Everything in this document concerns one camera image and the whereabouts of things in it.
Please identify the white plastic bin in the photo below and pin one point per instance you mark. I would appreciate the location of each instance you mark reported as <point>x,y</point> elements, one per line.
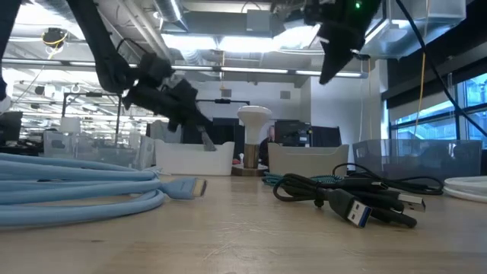
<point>194,160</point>

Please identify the black frame with camera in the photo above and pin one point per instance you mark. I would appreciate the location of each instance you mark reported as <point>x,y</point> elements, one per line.
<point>222,101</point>

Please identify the black metal frame stand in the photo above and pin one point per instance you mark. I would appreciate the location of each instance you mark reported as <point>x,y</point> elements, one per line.
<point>91,94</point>

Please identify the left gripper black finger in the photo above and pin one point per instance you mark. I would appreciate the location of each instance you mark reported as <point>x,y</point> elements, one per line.
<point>207,140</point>

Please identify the grey square wall vent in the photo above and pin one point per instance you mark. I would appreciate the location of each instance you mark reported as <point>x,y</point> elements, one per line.
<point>285,95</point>
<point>226,93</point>

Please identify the smoky clear plastic bin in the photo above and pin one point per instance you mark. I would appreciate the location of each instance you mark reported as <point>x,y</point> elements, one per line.
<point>418,156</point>

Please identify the black cabinet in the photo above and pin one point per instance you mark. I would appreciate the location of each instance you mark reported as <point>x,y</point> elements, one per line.
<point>293,133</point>

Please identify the grey plastic bin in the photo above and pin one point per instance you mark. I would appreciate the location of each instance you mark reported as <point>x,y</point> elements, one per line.
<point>304,160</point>

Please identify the long ceiling light strip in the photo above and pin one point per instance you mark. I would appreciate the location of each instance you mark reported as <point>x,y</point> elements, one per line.
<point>251,70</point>

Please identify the white bulb on brass stand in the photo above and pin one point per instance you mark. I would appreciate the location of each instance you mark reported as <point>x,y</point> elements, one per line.
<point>253,118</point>

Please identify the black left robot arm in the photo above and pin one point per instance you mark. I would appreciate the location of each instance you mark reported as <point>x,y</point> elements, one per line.
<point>106,57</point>

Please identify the black monitor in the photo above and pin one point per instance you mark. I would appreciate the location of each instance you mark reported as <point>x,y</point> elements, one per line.
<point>9,125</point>

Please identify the person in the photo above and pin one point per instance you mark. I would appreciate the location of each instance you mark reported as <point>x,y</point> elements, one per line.
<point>264,152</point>

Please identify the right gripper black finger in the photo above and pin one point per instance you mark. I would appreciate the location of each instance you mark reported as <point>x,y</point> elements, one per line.
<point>335,61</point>

